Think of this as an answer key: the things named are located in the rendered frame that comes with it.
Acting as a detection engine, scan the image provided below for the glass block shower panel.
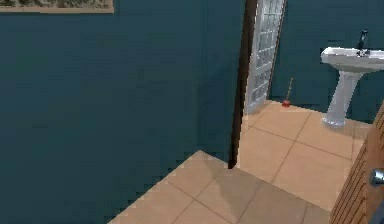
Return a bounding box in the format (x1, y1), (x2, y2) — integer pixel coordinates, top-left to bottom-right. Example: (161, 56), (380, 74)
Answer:
(243, 0), (288, 116)

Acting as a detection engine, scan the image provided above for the red toilet plunger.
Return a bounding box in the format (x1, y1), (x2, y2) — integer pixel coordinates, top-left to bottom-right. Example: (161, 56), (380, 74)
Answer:
(281, 77), (295, 108)

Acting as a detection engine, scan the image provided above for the brown wooden room door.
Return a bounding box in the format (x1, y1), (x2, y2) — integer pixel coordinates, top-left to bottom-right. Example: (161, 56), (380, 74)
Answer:
(329, 101), (384, 224)

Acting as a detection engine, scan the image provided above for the black sink faucet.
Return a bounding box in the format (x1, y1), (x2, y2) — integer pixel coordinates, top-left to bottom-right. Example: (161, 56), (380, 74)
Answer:
(355, 29), (372, 57)

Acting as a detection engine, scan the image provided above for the white pedestal sink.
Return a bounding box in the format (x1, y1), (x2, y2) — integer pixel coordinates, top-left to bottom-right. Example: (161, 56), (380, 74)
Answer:
(320, 46), (384, 128)

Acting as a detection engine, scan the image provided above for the framed wall picture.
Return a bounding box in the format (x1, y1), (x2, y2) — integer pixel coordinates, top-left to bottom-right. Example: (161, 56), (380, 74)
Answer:
(0, 0), (115, 14)

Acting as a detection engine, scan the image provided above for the silver door handle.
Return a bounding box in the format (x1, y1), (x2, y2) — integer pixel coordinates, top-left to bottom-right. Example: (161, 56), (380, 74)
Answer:
(369, 168), (384, 186)

